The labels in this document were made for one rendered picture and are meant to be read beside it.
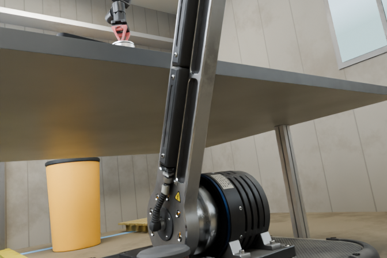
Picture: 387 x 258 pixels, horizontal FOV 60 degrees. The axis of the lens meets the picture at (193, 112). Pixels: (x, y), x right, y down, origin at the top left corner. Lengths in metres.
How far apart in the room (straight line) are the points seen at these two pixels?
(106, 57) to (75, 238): 2.47
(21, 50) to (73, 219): 2.48
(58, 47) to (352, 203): 2.93
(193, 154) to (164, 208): 0.13
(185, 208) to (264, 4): 3.56
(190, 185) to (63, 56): 0.33
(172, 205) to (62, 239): 2.51
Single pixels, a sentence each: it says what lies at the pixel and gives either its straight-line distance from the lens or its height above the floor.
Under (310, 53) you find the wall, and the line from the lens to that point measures 3.50.
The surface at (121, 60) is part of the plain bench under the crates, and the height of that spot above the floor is 0.66.
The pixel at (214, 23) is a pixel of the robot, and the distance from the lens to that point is 0.55.
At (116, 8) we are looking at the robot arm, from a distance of 1.62.
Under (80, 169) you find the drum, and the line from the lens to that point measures 3.04.
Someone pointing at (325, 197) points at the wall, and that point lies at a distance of 3.42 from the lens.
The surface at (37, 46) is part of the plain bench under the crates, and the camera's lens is 0.67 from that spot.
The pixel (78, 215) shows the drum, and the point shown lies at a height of 0.27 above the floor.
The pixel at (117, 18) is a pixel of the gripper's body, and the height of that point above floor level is 1.16.
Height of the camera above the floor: 0.40
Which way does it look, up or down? 12 degrees up
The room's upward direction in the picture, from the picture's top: 7 degrees counter-clockwise
